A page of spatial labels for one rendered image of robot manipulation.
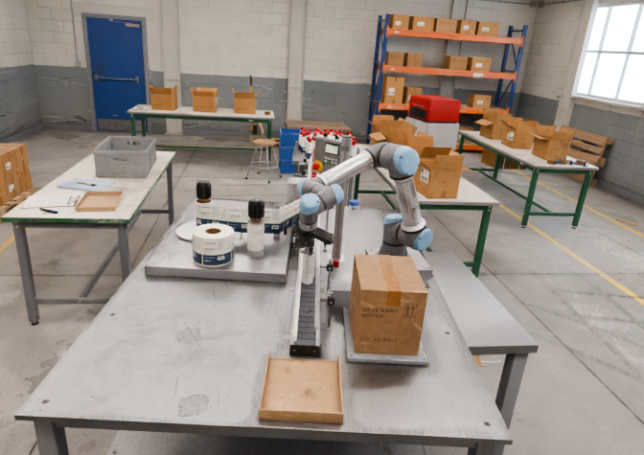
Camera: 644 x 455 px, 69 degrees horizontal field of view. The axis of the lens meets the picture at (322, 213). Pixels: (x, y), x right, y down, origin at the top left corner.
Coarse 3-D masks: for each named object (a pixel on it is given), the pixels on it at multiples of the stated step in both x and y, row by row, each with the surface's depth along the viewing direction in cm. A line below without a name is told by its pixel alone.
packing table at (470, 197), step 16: (384, 176) 445; (368, 192) 598; (384, 192) 601; (416, 192) 402; (464, 192) 412; (480, 192) 416; (432, 208) 389; (448, 208) 391; (464, 208) 392; (480, 208) 394; (480, 224) 404; (480, 240) 404; (480, 256) 410
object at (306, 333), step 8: (304, 248) 253; (312, 280) 220; (304, 288) 212; (312, 288) 212; (304, 296) 205; (312, 296) 206; (304, 304) 199; (312, 304) 200; (304, 312) 193; (312, 312) 193; (304, 320) 188; (312, 320) 188; (304, 328) 183; (312, 328) 183; (304, 336) 177; (312, 336) 178; (296, 344) 172; (304, 344) 173; (312, 344) 173
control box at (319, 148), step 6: (318, 138) 239; (324, 138) 238; (330, 138) 238; (318, 144) 240; (324, 144) 238; (318, 150) 241; (324, 150) 239; (318, 156) 242; (330, 156) 238; (336, 156) 236; (318, 162) 243; (324, 168) 242; (330, 168) 240
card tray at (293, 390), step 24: (288, 360) 171; (312, 360) 171; (264, 384) 157; (288, 384) 159; (312, 384) 159; (336, 384) 160; (264, 408) 148; (288, 408) 148; (312, 408) 149; (336, 408) 150
